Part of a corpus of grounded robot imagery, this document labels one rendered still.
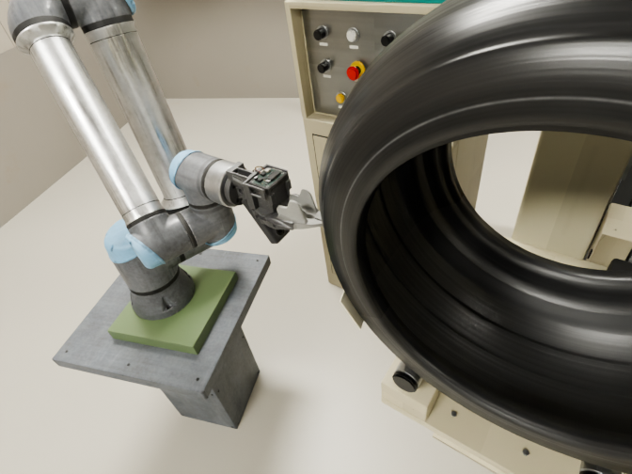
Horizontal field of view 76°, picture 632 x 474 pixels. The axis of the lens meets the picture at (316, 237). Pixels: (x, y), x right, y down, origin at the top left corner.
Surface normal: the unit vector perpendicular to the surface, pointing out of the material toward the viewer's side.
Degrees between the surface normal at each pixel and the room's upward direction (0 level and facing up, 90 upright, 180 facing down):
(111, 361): 0
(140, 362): 0
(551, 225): 90
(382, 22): 90
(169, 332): 2
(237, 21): 90
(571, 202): 90
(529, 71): 80
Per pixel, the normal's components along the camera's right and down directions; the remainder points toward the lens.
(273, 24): -0.26, 0.68
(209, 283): -0.11, -0.75
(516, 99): -0.62, 0.45
